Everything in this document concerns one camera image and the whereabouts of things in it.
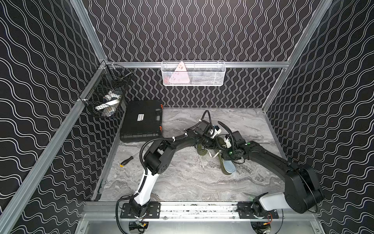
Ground green shoe one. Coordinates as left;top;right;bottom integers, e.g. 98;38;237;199
215;136;236;175
196;143;220;158

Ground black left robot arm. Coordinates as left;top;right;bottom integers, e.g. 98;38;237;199
130;120;221;217

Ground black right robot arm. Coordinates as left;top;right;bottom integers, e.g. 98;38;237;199
217;131;324;216

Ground pink triangle card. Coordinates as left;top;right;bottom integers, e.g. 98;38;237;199
168;61;191;85

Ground black tool case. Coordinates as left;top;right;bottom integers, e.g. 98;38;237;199
120;100;163;143

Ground white items in black basket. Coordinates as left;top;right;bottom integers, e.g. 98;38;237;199
94;91;122;117

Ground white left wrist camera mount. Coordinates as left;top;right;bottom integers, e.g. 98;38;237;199
210;125;222;138

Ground white wire basket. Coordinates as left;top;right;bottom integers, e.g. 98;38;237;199
160;60;227;86

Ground screwdriver black yellow handle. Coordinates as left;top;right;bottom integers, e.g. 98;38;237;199
120;152;139;167

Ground black wire basket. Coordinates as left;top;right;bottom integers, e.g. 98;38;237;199
82;64;134;119

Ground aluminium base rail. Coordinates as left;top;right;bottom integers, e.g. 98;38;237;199
81;201;316;221

